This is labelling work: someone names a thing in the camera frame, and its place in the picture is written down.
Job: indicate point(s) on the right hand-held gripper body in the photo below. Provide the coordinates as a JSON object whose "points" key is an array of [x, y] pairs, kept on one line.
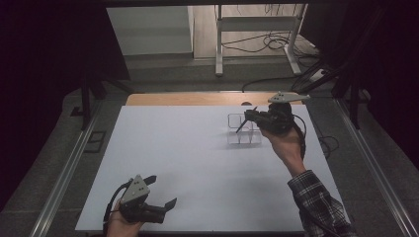
{"points": [[276, 118]]}

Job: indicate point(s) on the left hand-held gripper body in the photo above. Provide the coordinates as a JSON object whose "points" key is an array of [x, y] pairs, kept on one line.
{"points": [[136, 204]]}

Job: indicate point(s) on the clear plastic divided organizer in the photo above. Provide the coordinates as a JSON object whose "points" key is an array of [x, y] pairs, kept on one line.
{"points": [[243, 140]]}

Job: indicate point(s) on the person's left hand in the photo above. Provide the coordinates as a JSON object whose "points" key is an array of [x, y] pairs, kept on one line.
{"points": [[122, 227]]}

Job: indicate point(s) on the person's right hand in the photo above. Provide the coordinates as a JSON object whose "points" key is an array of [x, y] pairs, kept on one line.
{"points": [[286, 146]]}

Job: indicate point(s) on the white table sheet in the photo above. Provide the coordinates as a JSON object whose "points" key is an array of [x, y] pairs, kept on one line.
{"points": [[181, 164]]}

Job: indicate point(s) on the wooden table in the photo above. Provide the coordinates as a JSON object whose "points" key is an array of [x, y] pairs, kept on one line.
{"points": [[197, 98]]}

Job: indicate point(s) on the white power strip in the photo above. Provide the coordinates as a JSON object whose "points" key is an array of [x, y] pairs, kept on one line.
{"points": [[318, 75]]}

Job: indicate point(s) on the black floor plate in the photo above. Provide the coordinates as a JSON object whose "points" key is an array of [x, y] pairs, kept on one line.
{"points": [[95, 141]]}

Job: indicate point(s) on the black metal stand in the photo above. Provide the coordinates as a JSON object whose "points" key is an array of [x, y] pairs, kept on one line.
{"points": [[86, 102], [354, 102]]}

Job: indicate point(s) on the white metal desk frame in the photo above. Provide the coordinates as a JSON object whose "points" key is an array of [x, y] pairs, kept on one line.
{"points": [[219, 49]]}

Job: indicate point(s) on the aluminium floor rail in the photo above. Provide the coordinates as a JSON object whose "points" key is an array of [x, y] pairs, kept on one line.
{"points": [[372, 164], [66, 174]]}

